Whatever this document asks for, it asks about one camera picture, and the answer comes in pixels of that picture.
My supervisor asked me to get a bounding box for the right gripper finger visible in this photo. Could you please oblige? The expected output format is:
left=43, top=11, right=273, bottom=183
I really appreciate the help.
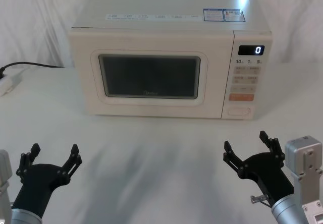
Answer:
left=259, top=130, right=286, bottom=169
left=223, top=140, right=249, bottom=180

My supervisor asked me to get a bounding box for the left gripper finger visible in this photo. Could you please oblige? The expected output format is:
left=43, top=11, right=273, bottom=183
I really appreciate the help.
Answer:
left=16, top=143, right=41, bottom=177
left=58, top=144, right=83, bottom=185

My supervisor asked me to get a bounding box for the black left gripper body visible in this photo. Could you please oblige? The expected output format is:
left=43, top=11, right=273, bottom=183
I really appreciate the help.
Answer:
left=11, top=162, right=70, bottom=219

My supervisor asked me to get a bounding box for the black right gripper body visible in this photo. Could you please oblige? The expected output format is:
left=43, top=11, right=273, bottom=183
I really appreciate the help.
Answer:
left=238, top=151, right=295, bottom=205

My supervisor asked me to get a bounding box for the microwave oven control panel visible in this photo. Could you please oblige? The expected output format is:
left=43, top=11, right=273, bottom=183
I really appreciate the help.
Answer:
left=221, top=30, right=273, bottom=120

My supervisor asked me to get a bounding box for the white power strip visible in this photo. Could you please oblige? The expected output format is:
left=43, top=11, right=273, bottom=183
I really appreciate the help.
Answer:
left=0, top=73, right=23, bottom=96

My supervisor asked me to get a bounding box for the white table cloth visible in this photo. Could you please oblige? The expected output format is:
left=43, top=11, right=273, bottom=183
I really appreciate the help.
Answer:
left=0, top=62, right=323, bottom=224

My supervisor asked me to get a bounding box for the cream microwave oven door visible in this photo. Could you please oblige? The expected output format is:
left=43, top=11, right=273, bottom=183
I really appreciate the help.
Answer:
left=68, top=27, right=236, bottom=119

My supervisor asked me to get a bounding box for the white curtain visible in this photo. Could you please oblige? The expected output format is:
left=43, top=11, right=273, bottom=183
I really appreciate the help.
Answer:
left=0, top=0, right=323, bottom=70

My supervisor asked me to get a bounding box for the cream microwave oven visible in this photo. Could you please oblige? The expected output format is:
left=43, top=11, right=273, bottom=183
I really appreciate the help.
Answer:
left=68, top=0, right=273, bottom=120

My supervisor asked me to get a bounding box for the thin cable with silver plug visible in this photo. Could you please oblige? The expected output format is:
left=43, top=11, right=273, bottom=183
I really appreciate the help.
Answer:
left=250, top=194, right=273, bottom=207

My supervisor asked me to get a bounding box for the black power cable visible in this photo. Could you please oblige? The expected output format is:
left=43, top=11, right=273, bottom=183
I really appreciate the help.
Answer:
left=0, top=62, right=66, bottom=80

